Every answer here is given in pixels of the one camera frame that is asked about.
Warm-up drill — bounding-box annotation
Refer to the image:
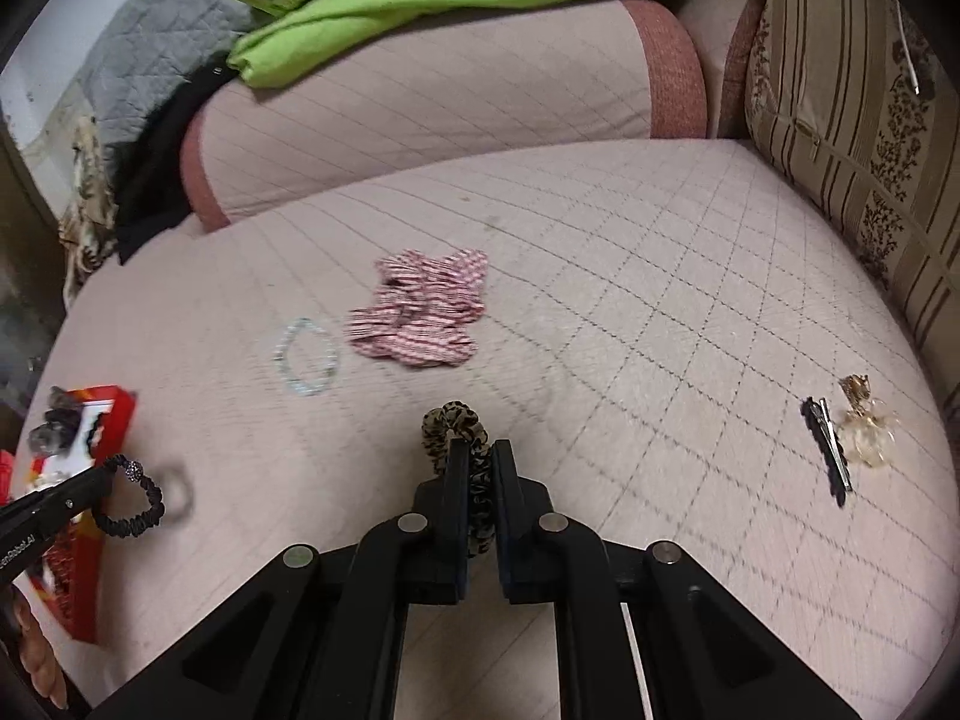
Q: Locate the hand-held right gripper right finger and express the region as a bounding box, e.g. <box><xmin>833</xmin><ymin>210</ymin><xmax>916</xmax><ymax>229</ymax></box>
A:
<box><xmin>491</xmin><ymin>439</ymin><xmax>863</xmax><ymax>720</ymax></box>

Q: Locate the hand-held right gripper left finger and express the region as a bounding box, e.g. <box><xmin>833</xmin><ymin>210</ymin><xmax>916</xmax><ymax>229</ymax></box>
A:
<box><xmin>90</xmin><ymin>441</ymin><xmax>470</xmax><ymax>720</ymax></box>

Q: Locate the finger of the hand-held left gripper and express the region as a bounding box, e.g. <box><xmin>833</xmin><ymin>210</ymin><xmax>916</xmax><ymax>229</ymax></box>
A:
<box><xmin>15</xmin><ymin>463</ymin><xmax>121</xmax><ymax>537</ymax></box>

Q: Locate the red box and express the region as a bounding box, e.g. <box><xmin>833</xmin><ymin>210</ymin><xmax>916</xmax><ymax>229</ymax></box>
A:
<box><xmin>0</xmin><ymin>385</ymin><xmax>140</xmax><ymax>644</ymax></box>

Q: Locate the leopard print scrunchie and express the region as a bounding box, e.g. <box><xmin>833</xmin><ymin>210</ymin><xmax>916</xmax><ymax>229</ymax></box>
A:
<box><xmin>420</xmin><ymin>401</ymin><xmax>497</xmax><ymax>557</ymax></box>

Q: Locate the thin black beaded scrunchie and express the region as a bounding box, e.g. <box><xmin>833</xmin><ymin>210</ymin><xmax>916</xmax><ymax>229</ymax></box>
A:
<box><xmin>91</xmin><ymin>456</ymin><xmax>166</xmax><ymax>539</ymax></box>

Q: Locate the person's left hand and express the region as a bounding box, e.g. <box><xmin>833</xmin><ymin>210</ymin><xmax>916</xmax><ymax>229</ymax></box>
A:
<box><xmin>0</xmin><ymin>585</ymin><xmax>70</xmax><ymax>712</ymax></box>

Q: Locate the pink checked scrunchie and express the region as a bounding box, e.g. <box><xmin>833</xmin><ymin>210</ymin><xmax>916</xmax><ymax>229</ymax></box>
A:
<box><xmin>346</xmin><ymin>247</ymin><xmax>490</xmax><ymax>370</ymax></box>

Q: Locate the leopard print cloth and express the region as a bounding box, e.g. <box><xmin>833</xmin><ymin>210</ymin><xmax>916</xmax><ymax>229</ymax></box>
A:
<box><xmin>58</xmin><ymin>116</ymin><xmax>121</xmax><ymax>301</ymax></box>

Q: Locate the black metal hair clip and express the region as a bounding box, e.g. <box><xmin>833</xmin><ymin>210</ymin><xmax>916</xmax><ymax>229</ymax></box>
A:
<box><xmin>801</xmin><ymin>396</ymin><xmax>854</xmax><ymax>500</ymax></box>

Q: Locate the black cloth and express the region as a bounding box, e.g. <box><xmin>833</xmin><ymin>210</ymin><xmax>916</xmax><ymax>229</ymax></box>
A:
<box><xmin>112</xmin><ymin>52</ymin><xmax>241</xmax><ymax>263</ymax></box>

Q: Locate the clear hair claw clip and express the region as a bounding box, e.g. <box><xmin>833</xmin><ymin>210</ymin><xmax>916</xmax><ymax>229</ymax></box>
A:
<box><xmin>836</xmin><ymin>373</ymin><xmax>897</xmax><ymax>470</ymax></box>

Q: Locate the pink quilted bolster cushion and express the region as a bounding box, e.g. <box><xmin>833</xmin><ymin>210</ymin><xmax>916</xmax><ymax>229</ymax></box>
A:
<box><xmin>180</xmin><ymin>0</ymin><xmax>710</xmax><ymax>233</ymax></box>

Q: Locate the grey quilted blanket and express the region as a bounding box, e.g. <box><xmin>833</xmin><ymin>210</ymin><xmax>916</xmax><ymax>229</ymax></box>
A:
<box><xmin>75</xmin><ymin>0</ymin><xmax>271</xmax><ymax>158</ymax></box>

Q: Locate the striped floral cushion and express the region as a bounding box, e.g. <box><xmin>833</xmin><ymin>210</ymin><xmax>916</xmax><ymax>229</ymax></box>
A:
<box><xmin>742</xmin><ymin>0</ymin><xmax>960</xmax><ymax>391</ymax></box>

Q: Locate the pale bead bracelet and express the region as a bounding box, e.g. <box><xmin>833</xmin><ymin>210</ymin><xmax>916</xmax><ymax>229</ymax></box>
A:
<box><xmin>271</xmin><ymin>317</ymin><xmax>340</xmax><ymax>397</ymax></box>

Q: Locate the white cable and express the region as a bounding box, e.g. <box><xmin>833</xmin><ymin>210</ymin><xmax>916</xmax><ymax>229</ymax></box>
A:
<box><xmin>892</xmin><ymin>0</ymin><xmax>927</xmax><ymax>98</ymax></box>

